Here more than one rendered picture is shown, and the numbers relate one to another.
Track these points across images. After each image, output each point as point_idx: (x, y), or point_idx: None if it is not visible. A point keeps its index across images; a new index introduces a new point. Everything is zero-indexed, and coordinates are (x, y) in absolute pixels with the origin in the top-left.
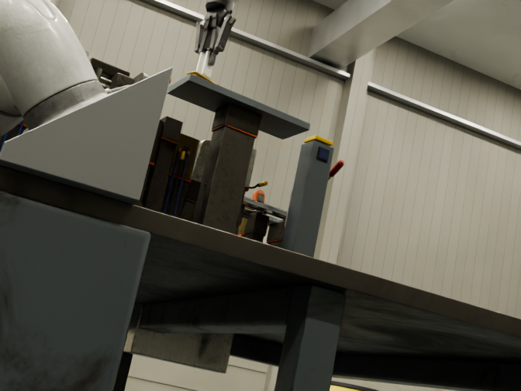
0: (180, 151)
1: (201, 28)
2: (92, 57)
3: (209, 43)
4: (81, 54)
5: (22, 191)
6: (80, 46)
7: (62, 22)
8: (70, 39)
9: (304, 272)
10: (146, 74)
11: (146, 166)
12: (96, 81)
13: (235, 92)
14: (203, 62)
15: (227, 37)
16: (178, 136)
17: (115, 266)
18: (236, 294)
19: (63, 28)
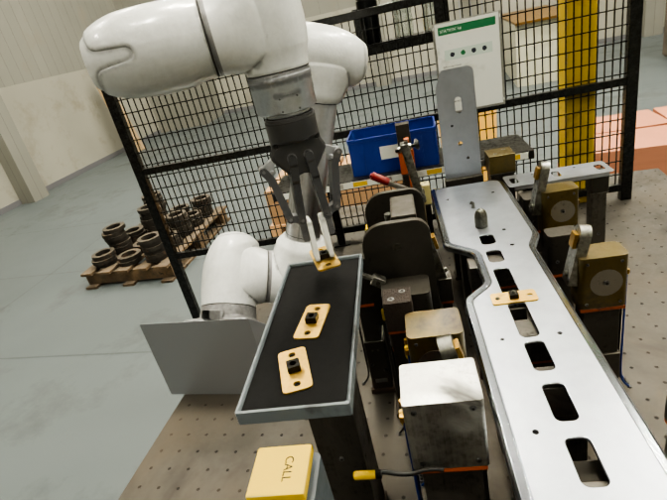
0: (405, 344)
1: (329, 160)
2: (390, 197)
3: (317, 195)
4: (201, 288)
5: None
6: (203, 281)
7: (203, 265)
8: (201, 278)
9: None
10: (368, 230)
11: (164, 378)
12: (202, 307)
13: (274, 303)
14: (322, 229)
15: (278, 201)
16: (386, 324)
17: None
18: None
19: (202, 270)
